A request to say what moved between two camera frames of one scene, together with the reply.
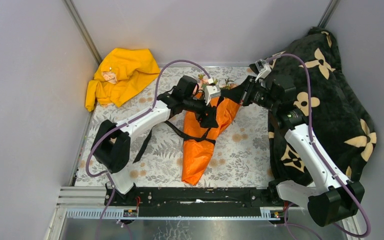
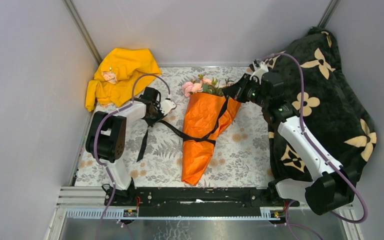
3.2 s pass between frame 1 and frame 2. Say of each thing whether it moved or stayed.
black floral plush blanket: stayed
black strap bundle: moved
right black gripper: stayed
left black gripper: moved
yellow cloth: stayed
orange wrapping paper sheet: stayed
